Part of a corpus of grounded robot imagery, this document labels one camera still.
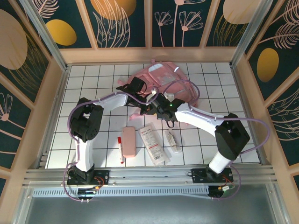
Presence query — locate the pink backpack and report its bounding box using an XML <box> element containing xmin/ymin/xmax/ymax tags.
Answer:
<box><xmin>117</xmin><ymin>59</ymin><xmax>200</xmax><ymax>128</ymax></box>

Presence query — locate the small clear plastic packet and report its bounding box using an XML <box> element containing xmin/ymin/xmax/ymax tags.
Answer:
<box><xmin>164</xmin><ymin>130</ymin><xmax>181</xmax><ymax>154</ymax></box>

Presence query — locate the white plastic packet red print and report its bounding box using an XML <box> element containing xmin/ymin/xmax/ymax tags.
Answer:
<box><xmin>138</xmin><ymin>123</ymin><xmax>171</xmax><ymax>167</ymax></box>

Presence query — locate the pink pencil case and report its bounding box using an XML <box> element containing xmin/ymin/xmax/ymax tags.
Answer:
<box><xmin>122</xmin><ymin>126</ymin><xmax>137</xmax><ymax>159</ymax></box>

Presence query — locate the red marker pen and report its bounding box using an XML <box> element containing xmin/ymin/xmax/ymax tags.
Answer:
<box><xmin>117</xmin><ymin>137</ymin><xmax>124</xmax><ymax>165</ymax></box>

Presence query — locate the grey metal sheet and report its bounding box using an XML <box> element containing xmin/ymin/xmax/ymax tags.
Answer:
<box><xmin>14</xmin><ymin>184</ymin><xmax>289</xmax><ymax>224</ymax></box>

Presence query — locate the aluminium mounting rail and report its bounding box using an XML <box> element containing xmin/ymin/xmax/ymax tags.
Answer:
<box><xmin>23</xmin><ymin>166</ymin><xmax>278</xmax><ymax>187</ymax></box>

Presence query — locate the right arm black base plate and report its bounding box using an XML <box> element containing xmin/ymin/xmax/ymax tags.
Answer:
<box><xmin>191</xmin><ymin>168</ymin><xmax>234</xmax><ymax>185</ymax></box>

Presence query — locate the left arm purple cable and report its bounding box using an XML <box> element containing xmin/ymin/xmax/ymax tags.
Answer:
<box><xmin>63</xmin><ymin>92</ymin><xmax>156</xmax><ymax>202</ymax></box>

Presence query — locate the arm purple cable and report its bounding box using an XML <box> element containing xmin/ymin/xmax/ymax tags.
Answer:
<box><xmin>63</xmin><ymin>92</ymin><xmax>156</xmax><ymax>202</ymax></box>
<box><xmin>164</xmin><ymin>79</ymin><xmax>271</xmax><ymax>201</ymax></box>

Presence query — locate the aluminium side rail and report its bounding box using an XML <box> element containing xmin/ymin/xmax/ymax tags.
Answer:
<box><xmin>231</xmin><ymin>63</ymin><xmax>269</xmax><ymax>167</ymax></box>
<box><xmin>36</xmin><ymin>66</ymin><xmax>71</xmax><ymax>169</ymax></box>

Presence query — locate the grey slotted cable duct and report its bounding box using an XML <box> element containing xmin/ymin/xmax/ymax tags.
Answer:
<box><xmin>31</xmin><ymin>186</ymin><xmax>211</xmax><ymax>199</ymax></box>

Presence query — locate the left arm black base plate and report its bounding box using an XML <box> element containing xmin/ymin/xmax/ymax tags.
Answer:
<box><xmin>67</xmin><ymin>169</ymin><xmax>110</xmax><ymax>186</ymax></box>

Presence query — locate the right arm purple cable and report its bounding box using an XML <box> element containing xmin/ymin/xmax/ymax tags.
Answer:
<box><xmin>164</xmin><ymin>79</ymin><xmax>271</xmax><ymax>201</ymax></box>

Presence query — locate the aluminium frame post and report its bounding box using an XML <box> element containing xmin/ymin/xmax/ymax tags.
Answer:
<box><xmin>230</xmin><ymin>0</ymin><xmax>273</xmax><ymax>68</ymax></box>
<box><xmin>20</xmin><ymin>0</ymin><xmax>69</xmax><ymax>70</ymax></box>

